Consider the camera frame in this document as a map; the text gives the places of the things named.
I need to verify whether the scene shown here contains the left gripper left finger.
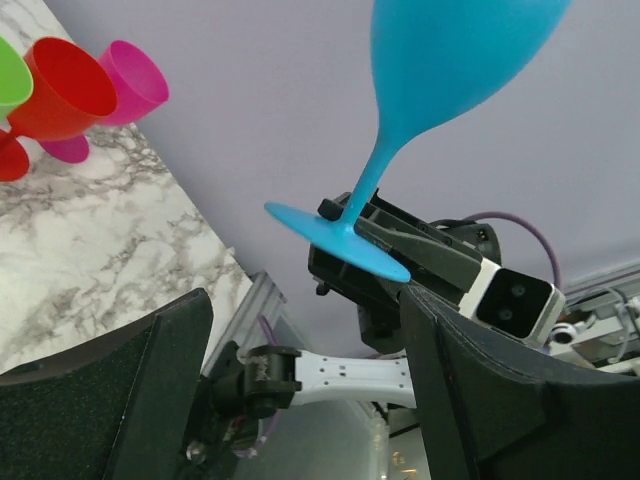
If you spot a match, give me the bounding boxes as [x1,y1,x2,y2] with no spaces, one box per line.
[1,288,213,479]

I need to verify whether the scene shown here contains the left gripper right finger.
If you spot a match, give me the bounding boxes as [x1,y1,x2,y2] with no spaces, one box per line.
[399,286,639,479]

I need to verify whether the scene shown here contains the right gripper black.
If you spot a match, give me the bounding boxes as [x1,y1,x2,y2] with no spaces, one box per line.
[308,192,500,354]

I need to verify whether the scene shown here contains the blue wine glass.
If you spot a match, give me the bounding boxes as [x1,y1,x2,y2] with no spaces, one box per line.
[264,0,569,283]

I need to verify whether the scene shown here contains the pink wine glass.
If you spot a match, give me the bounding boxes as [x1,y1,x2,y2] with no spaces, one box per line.
[39,39,170,165]

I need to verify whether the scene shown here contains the red wine glass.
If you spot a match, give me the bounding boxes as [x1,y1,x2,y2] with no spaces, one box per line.
[1,37,117,182]

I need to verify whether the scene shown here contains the green wine glass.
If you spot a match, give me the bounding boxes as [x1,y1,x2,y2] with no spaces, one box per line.
[0,38,34,118]

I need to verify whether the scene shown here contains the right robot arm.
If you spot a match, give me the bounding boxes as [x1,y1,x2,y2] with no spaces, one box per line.
[189,248,416,456]

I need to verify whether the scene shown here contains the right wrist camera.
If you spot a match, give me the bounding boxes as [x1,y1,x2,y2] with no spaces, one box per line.
[458,259,566,349]

